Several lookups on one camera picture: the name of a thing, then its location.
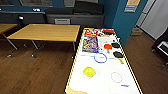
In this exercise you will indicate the dark grey sofa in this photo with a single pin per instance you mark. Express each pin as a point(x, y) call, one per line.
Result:
point(80, 13)

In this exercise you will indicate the colourful game box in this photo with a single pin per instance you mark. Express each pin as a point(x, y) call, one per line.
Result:
point(90, 44)

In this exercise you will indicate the yellow wooden table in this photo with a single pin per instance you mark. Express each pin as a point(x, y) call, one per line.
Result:
point(46, 32)
point(6, 28)

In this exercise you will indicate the yellow wall notice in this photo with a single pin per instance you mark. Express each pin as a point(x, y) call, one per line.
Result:
point(132, 5)

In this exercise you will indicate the small yellow bowl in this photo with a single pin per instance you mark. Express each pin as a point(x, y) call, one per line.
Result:
point(89, 71)

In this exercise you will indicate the red black striker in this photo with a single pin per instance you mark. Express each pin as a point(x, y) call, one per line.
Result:
point(108, 31)

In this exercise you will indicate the interior glass window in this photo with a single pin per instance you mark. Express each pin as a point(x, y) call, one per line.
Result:
point(35, 2)

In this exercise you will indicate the brown cardboard box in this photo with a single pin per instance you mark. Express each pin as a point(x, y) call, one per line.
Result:
point(136, 31)

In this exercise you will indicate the black paddle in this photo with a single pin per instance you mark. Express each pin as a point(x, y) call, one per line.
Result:
point(115, 45)
point(117, 54)

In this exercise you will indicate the yellow air hockey table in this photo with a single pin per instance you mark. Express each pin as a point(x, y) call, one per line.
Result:
point(100, 83)

